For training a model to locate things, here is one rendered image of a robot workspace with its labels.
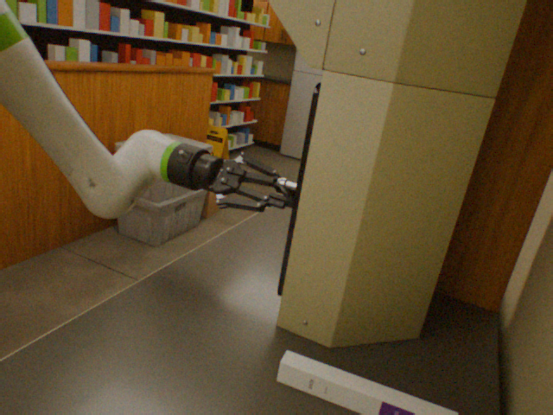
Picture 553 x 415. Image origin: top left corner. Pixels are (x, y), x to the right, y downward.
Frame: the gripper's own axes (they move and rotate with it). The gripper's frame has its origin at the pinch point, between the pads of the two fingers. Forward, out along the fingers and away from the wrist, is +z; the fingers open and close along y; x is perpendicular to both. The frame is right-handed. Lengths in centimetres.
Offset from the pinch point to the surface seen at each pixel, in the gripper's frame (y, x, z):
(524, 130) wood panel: 32, 8, 38
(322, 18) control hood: 17.6, -28.3, 3.8
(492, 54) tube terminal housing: 24.6, -19.0, 28.1
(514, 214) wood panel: 19.1, 19.7, 41.8
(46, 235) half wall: -14, 142, -189
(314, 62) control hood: 12.8, -24.1, 3.8
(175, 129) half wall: 108, 198, -189
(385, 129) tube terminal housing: 7.4, -18.8, 16.8
